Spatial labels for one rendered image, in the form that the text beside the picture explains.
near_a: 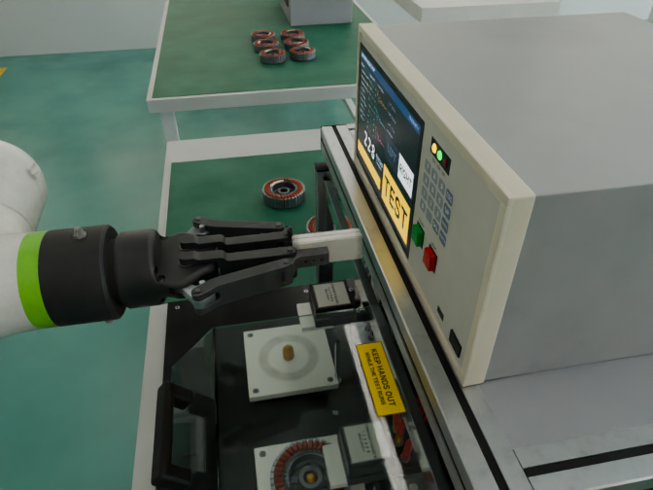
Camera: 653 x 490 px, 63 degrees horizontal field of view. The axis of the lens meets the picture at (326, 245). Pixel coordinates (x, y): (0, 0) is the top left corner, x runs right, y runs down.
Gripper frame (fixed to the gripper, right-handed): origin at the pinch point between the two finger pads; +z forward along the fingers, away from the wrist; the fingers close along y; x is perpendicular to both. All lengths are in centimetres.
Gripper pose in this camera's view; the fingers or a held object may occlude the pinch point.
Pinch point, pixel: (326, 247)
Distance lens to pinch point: 54.5
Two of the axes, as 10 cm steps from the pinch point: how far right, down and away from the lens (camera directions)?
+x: 0.0, -7.9, -6.1
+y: 1.8, 6.0, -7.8
